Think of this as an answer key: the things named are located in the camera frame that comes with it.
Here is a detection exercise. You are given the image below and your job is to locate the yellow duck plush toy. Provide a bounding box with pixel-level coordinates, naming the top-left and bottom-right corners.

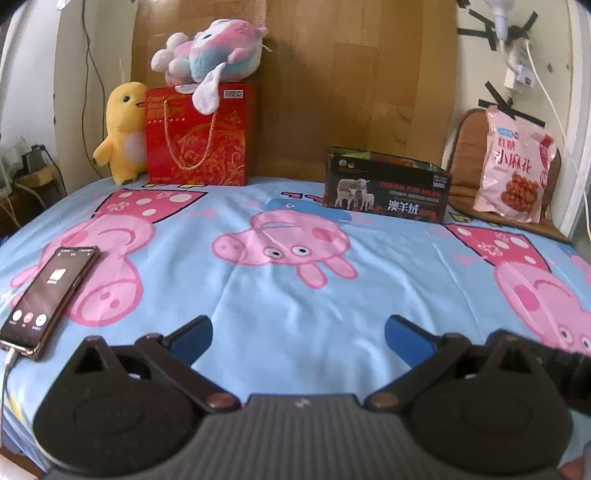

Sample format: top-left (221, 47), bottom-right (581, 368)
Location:
top-left (92, 82), bottom-right (151, 185)

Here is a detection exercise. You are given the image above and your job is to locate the black cardboard box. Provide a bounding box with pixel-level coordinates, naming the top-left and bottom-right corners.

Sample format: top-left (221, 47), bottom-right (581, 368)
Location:
top-left (322, 147), bottom-right (452, 224)

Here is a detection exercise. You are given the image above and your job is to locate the white power cable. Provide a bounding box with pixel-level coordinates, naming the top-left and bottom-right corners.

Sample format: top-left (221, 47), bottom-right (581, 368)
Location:
top-left (524, 41), bottom-right (591, 190)

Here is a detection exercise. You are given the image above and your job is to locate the black tape strip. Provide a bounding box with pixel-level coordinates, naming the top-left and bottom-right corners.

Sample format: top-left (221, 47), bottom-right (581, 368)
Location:
top-left (478, 81), bottom-right (546, 128)
top-left (456, 0), bottom-right (498, 52)

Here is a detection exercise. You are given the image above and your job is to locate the white wall power strip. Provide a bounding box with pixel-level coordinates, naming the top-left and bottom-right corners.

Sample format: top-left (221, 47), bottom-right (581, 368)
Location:
top-left (504, 28), bottom-right (537, 89)

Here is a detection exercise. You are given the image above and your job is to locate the smartphone in brown case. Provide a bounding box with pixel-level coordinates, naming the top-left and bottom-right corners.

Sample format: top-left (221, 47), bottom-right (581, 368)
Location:
top-left (0, 246), bottom-right (101, 361)

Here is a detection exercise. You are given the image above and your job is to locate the black wall cable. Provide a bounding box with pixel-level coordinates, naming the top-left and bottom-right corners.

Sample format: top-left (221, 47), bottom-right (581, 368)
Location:
top-left (79, 0), bottom-right (110, 136)

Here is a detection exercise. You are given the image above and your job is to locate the pink snack bag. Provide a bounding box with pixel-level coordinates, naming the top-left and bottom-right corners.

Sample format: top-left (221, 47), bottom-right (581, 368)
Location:
top-left (473, 105), bottom-right (557, 224)

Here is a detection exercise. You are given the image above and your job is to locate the wooden headboard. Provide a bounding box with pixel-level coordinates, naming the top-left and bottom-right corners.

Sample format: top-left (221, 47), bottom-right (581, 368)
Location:
top-left (130, 0), bottom-right (460, 186)

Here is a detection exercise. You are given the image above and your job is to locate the black power adapter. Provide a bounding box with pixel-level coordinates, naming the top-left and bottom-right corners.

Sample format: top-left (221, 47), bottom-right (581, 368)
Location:
top-left (22, 146), bottom-right (45, 173)

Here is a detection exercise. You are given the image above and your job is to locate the red gift bag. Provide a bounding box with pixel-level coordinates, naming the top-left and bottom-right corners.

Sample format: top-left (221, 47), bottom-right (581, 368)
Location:
top-left (144, 83), bottom-right (257, 186)

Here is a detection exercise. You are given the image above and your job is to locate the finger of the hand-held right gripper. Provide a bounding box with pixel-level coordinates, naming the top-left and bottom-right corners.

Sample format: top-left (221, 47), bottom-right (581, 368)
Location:
top-left (494, 329), bottom-right (591, 412)

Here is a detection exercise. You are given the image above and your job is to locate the pastel pink plush toy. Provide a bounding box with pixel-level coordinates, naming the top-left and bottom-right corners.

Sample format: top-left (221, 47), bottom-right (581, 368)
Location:
top-left (151, 18), bottom-right (269, 114)

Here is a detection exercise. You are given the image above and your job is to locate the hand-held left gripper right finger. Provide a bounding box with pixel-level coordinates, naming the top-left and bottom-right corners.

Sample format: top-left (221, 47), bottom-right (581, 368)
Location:
top-left (364, 315), bottom-right (533, 412)

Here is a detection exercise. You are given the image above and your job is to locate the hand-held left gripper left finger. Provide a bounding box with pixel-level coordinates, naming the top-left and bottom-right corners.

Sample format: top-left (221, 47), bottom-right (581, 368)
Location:
top-left (69, 315), bottom-right (242, 413)

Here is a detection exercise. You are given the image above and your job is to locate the wooden side stand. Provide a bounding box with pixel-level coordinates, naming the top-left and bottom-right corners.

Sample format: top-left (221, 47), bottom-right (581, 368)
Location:
top-left (13, 165), bottom-right (64, 191)

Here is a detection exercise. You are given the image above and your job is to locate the white phone charging cable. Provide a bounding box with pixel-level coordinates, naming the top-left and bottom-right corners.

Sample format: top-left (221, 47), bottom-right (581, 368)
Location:
top-left (0, 348), bottom-right (19, 435)

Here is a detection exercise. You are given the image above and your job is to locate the printed blue bed sheet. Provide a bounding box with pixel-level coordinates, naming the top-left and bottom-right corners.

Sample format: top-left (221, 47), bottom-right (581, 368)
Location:
top-left (0, 174), bottom-right (591, 462)

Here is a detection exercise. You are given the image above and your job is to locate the brown chair cushion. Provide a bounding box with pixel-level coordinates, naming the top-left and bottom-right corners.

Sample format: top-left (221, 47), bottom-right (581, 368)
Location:
top-left (442, 108), bottom-right (573, 244)

